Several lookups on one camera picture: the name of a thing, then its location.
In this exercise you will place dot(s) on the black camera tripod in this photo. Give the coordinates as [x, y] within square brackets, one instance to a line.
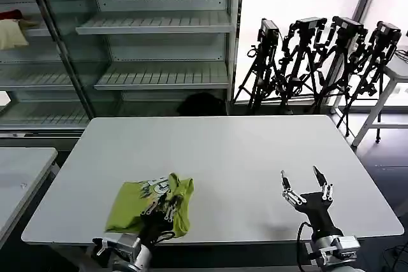
[343, 39]
[267, 49]
[303, 49]
[380, 49]

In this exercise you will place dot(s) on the green t-shirt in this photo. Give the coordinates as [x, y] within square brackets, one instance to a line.
[130, 202]

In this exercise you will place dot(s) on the black bag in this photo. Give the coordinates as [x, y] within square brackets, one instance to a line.
[204, 104]

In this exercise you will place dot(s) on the grey metal shelf rack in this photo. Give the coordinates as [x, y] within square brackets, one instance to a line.
[165, 23]

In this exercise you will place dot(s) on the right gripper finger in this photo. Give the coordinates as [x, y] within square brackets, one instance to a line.
[288, 189]
[325, 187]

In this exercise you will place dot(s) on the white framed table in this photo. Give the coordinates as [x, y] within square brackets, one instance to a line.
[395, 68]

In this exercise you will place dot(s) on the glass-fronted shelf cabinet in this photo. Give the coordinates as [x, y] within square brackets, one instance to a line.
[41, 74]

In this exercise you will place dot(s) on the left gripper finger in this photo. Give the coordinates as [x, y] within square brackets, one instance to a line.
[171, 210]
[153, 208]

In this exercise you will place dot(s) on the grey side table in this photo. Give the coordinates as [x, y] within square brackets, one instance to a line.
[19, 170]

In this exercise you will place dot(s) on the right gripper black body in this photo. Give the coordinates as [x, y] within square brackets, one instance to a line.
[317, 211]

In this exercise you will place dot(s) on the tan cloth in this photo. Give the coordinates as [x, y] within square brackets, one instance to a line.
[29, 23]

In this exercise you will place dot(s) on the cream cushion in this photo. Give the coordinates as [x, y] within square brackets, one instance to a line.
[11, 34]

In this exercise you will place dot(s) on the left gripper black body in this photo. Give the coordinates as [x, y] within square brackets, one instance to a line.
[156, 225]

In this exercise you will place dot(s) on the red cloth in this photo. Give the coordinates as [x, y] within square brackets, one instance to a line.
[9, 15]

